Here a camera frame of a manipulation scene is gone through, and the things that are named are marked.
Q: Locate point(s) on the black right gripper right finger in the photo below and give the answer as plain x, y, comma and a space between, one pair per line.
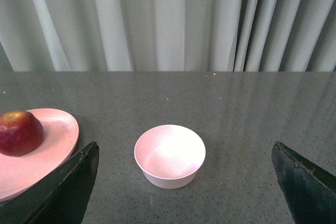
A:
309, 190

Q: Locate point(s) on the red apple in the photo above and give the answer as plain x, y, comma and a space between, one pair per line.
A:
21, 133

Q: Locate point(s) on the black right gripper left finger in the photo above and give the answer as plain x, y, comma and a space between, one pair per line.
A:
60, 197

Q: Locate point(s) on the white pleated curtain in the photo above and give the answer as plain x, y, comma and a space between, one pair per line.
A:
168, 35

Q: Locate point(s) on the pale pink bowl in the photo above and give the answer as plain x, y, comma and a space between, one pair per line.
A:
169, 156

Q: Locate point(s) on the pink plate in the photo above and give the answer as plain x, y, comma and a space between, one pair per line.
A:
61, 132

